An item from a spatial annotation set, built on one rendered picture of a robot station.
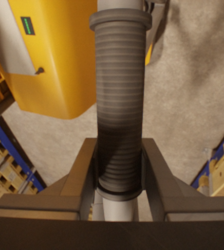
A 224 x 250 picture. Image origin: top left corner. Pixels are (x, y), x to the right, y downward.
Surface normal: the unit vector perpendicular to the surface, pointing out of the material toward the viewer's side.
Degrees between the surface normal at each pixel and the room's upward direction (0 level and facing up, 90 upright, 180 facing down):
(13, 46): 0
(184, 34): 0
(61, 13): 68
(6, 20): 0
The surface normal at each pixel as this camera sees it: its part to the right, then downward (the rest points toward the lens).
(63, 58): 0.47, 0.63
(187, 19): -0.29, 0.70
